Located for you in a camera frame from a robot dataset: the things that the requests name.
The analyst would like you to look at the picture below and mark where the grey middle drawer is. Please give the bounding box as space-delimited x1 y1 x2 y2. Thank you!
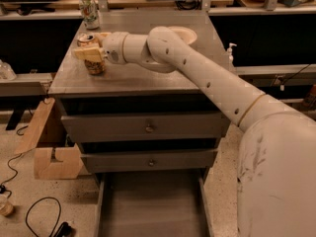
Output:
81 149 217 173

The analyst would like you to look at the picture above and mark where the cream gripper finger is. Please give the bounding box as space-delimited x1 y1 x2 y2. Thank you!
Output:
95 32 110 45
72 47 104 62

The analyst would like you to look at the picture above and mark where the clear plastic container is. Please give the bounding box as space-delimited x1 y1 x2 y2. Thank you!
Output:
0 60 17 81

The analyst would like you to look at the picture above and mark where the grey open bottom drawer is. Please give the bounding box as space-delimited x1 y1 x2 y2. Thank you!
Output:
94 170 214 237

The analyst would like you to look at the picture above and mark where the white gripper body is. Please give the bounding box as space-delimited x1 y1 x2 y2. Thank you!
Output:
102 32 128 64

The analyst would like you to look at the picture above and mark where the black floor cable left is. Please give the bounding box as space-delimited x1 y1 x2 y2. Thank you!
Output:
25 197 73 237

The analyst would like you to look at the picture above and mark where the wooden block stand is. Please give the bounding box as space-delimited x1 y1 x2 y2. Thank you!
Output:
15 98 89 180

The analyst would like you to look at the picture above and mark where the orange bottle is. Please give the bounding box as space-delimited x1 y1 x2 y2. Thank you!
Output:
302 85 316 109

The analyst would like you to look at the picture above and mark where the grey drawer cabinet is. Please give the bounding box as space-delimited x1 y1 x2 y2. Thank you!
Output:
47 9 245 183

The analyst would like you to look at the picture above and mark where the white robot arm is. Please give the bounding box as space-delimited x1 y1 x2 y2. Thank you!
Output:
72 27 316 237

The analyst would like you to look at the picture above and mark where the white bowl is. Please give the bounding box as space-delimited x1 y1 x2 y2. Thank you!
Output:
169 26 198 45

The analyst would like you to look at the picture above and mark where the white pump bottle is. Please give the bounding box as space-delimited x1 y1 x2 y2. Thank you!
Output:
226 42 237 63

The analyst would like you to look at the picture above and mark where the grey top drawer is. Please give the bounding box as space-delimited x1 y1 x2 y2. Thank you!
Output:
61 112 230 143

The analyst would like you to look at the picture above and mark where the orange soda can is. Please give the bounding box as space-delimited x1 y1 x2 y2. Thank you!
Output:
74 33 105 75

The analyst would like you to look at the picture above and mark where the clear plastic cup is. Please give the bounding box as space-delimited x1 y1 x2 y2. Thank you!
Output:
0 195 14 216

